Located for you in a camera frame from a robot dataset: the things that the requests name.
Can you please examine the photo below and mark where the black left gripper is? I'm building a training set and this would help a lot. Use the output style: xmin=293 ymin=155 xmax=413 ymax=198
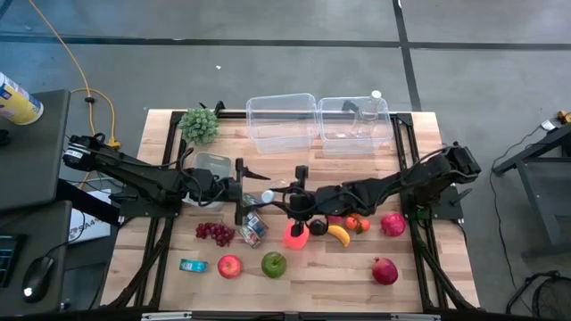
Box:
xmin=192 ymin=158 xmax=272 ymax=226

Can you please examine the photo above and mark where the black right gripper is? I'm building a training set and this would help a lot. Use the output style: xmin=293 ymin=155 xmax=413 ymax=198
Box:
xmin=269 ymin=165 xmax=334 ymax=237

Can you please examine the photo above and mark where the green-topped tin can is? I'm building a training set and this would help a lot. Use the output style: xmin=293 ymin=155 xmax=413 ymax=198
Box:
xmin=243 ymin=193 xmax=265 ymax=210

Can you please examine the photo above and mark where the grey plastic bin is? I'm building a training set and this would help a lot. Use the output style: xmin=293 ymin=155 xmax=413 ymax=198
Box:
xmin=185 ymin=151 xmax=233 ymax=210

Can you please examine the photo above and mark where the black plum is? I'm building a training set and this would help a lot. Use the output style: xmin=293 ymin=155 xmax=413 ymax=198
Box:
xmin=308 ymin=218 xmax=329 ymax=237

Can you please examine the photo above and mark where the orange sports bottle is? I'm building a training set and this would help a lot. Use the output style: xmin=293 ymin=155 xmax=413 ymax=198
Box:
xmin=282 ymin=220 xmax=310 ymax=251

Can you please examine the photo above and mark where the dark red grape bunch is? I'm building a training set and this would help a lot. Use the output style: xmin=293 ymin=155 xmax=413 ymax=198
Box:
xmin=194 ymin=221 xmax=236 ymax=249

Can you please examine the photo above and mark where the yellow banana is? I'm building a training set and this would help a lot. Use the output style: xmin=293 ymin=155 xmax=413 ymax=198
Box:
xmin=325 ymin=224 xmax=352 ymax=249

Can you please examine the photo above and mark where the green apple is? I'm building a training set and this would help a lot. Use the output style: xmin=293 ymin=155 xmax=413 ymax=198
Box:
xmin=261 ymin=251 xmax=288 ymax=279

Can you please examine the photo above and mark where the red apple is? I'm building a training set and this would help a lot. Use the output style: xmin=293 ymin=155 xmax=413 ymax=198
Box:
xmin=217 ymin=254 xmax=243 ymax=280

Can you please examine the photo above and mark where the clear plastic container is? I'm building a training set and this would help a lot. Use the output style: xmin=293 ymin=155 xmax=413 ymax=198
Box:
xmin=245 ymin=92 xmax=320 ymax=156
xmin=317 ymin=95 xmax=394 ymax=156

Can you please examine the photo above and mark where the teal tin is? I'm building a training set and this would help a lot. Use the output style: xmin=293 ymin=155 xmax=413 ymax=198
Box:
xmin=178 ymin=258 xmax=209 ymax=274

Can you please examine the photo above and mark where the pinkish red pomegranate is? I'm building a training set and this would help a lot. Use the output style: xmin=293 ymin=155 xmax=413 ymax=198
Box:
xmin=379 ymin=211 xmax=408 ymax=238

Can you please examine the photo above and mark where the green artificial plant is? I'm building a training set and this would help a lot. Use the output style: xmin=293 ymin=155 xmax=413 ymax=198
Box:
xmin=178 ymin=107 xmax=220 ymax=146

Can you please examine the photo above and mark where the dark red pomegranate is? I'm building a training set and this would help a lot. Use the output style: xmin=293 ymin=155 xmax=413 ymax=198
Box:
xmin=371 ymin=256 xmax=400 ymax=286

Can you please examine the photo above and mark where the white printed box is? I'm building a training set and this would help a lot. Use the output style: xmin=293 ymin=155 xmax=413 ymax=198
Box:
xmin=68 ymin=189 xmax=112 ymax=244

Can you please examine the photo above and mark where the dark grey desk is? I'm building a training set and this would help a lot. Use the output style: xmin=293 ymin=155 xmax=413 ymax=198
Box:
xmin=0 ymin=88 xmax=73 ymax=318

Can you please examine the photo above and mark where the black computer mouse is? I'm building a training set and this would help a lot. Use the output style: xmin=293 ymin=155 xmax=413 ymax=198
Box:
xmin=21 ymin=255 xmax=56 ymax=304

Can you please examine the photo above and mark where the yellow wipes canister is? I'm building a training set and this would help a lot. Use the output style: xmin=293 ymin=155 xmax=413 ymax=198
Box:
xmin=0 ymin=70 xmax=45 ymax=127

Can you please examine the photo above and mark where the black backlit keyboard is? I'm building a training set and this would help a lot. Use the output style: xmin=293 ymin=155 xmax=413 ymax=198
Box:
xmin=0 ymin=234 xmax=21 ymax=289

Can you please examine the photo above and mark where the black metal stand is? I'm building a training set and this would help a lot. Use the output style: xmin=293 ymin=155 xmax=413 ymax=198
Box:
xmin=492 ymin=122 xmax=571 ymax=259

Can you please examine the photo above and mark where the black mesh basket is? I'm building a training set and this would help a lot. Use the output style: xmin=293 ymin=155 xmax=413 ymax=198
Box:
xmin=506 ymin=269 xmax=571 ymax=321

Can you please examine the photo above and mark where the black metal table frame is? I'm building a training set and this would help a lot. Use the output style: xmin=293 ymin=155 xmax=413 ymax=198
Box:
xmin=100 ymin=106 xmax=481 ymax=313

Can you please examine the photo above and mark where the yellow extension cable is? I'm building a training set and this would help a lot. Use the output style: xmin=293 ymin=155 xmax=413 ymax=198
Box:
xmin=27 ymin=0 xmax=122 ymax=191

